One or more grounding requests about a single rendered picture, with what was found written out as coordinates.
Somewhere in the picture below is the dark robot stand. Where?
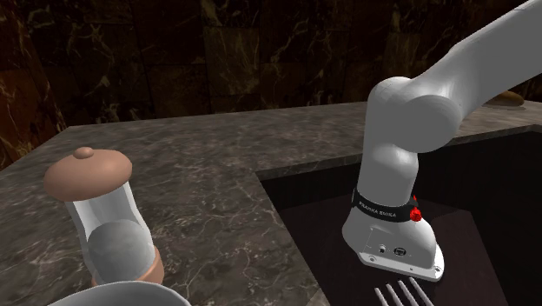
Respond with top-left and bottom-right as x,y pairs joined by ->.
277,197 -> 510,306

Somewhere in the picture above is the glass grinder with wooden cap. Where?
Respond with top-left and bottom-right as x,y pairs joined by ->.
43,146 -> 166,286

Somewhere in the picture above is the brown bread loaf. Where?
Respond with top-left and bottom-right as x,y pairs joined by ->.
485,90 -> 526,108

